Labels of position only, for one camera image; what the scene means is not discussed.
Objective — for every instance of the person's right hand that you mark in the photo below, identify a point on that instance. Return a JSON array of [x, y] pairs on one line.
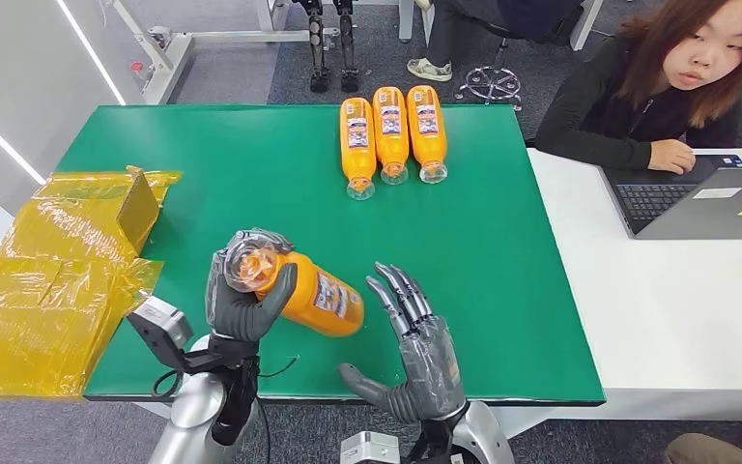
[[672, 157]]

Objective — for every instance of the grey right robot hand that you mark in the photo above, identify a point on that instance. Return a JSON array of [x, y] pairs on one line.
[[428, 368]]

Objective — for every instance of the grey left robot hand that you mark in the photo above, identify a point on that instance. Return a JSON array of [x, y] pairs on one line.
[[236, 317]]

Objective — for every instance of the orange detergent bottle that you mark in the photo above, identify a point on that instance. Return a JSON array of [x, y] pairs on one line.
[[357, 150], [427, 134], [391, 138], [320, 301]]

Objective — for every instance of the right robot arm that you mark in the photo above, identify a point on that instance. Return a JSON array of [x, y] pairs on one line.
[[483, 435]]

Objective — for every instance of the grey laptop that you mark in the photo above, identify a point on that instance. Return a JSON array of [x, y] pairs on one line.
[[716, 211]]

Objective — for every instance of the person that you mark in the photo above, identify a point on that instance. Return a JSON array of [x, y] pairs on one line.
[[704, 451], [448, 32], [601, 109]]

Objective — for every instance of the green table mat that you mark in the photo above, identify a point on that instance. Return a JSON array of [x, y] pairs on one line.
[[473, 256]]

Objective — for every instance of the white table leg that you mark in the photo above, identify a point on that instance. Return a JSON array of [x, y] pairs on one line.
[[585, 22], [407, 19]]

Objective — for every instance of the white desk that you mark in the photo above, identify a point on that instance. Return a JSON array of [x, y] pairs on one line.
[[665, 320]]

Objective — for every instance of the yellow film wrapped cardboard box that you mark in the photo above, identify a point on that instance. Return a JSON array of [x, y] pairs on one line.
[[44, 288]]

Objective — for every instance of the chrome chair base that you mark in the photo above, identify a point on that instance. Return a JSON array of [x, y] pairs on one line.
[[492, 80]]

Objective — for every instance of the red knob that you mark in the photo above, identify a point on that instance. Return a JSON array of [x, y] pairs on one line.
[[137, 66]]

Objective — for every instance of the black robot leg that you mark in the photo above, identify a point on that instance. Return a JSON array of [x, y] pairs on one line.
[[347, 51], [317, 51]]

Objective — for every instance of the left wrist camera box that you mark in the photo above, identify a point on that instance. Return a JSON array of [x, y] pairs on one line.
[[163, 320]]

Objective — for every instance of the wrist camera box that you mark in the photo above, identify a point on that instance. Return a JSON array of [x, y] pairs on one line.
[[163, 320], [368, 448]]

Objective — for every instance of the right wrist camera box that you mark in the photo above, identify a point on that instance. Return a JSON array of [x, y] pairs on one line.
[[368, 448]]

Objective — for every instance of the white metal frame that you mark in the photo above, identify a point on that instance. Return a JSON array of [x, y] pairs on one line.
[[166, 70]]

